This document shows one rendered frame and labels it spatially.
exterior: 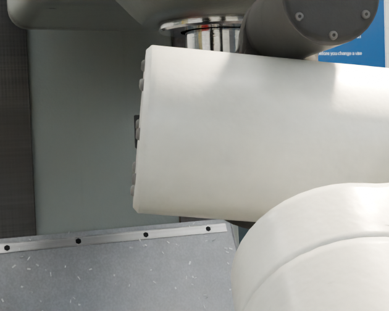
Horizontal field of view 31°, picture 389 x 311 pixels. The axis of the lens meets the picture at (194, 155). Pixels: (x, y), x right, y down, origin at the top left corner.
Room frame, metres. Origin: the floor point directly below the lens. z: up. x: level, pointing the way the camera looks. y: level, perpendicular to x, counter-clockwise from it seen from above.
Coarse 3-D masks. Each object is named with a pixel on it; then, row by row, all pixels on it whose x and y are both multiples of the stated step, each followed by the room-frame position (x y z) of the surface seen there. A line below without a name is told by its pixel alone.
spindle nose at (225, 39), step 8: (192, 32) 0.49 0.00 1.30; (200, 32) 0.49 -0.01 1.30; (208, 32) 0.48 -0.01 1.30; (216, 32) 0.48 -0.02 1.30; (224, 32) 0.48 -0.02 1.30; (232, 32) 0.48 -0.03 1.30; (192, 40) 0.49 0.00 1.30; (200, 40) 0.49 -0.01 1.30; (208, 40) 0.48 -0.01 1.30; (216, 40) 0.48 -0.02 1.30; (224, 40) 0.48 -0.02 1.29; (232, 40) 0.48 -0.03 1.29; (192, 48) 0.49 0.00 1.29; (200, 48) 0.49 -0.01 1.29; (208, 48) 0.48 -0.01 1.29; (216, 48) 0.48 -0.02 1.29; (224, 48) 0.48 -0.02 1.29; (232, 48) 0.48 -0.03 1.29
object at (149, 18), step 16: (128, 0) 0.48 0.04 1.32; (144, 0) 0.46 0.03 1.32; (160, 0) 0.44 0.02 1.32; (176, 0) 0.44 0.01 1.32; (192, 0) 0.43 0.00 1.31; (208, 0) 0.43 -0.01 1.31; (224, 0) 0.43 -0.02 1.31; (240, 0) 0.43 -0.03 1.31; (256, 0) 0.43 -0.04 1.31; (144, 16) 0.47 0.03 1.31; (160, 16) 0.46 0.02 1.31; (176, 16) 0.47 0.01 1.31
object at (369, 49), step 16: (384, 0) 5.53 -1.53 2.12; (384, 16) 5.53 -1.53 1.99; (368, 32) 5.47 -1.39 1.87; (384, 32) 5.53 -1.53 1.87; (336, 48) 5.37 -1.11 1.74; (352, 48) 5.42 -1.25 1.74; (368, 48) 5.47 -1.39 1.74; (384, 48) 5.52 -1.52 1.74; (352, 64) 5.42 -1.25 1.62; (368, 64) 5.47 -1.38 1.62; (384, 64) 5.52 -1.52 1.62
